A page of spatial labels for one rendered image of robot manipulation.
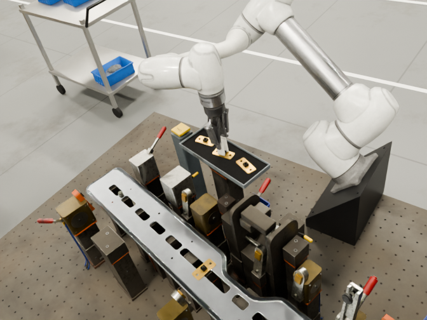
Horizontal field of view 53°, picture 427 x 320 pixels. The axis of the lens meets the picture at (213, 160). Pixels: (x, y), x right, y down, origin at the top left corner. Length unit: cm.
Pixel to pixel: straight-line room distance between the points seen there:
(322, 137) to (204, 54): 65
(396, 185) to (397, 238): 121
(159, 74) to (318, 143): 71
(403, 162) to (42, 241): 240
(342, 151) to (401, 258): 49
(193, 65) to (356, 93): 67
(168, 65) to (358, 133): 78
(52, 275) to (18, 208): 160
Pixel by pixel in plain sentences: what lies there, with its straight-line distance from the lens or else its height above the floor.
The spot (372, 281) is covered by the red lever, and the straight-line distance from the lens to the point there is 129.
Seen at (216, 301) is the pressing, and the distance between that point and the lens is 142.
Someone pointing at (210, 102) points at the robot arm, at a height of 143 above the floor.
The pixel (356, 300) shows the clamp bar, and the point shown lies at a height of 119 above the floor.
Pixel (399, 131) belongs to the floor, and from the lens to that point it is 354.
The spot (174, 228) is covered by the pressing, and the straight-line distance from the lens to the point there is 163.
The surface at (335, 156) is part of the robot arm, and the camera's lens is 176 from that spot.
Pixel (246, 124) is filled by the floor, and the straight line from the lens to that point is 362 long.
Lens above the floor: 224
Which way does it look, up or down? 42 degrees down
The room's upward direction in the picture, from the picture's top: 12 degrees counter-clockwise
